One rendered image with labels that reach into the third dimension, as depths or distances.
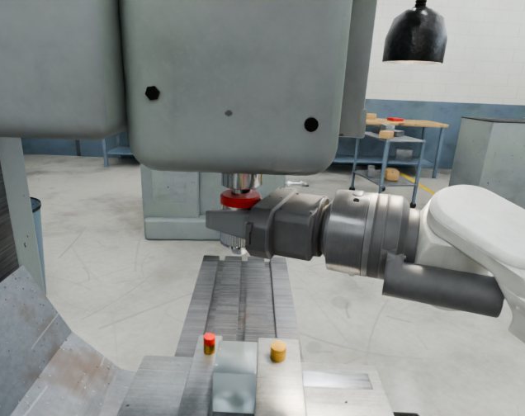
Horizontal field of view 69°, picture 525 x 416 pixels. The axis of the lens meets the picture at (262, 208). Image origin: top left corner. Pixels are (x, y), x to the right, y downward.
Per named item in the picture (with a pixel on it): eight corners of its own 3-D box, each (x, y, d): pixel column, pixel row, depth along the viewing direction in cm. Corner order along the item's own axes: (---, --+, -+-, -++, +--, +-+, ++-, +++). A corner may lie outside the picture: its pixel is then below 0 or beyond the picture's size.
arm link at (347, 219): (283, 169, 48) (382, 179, 44) (280, 240, 51) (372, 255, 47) (244, 194, 37) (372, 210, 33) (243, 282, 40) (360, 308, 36)
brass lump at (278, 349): (286, 352, 53) (286, 340, 53) (286, 362, 51) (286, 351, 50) (270, 351, 53) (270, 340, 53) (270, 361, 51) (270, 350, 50)
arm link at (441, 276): (380, 175, 40) (503, 187, 36) (372, 245, 47) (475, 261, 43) (363, 254, 32) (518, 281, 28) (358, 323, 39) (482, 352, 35)
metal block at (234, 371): (256, 378, 53) (257, 342, 51) (254, 413, 47) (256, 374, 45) (219, 376, 53) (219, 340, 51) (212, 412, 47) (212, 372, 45)
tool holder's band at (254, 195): (264, 198, 46) (264, 190, 46) (256, 210, 42) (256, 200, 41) (226, 194, 47) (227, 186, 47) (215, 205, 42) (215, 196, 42)
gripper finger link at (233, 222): (208, 204, 43) (258, 211, 41) (208, 230, 44) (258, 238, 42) (201, 208, 42) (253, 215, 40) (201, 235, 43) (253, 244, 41)
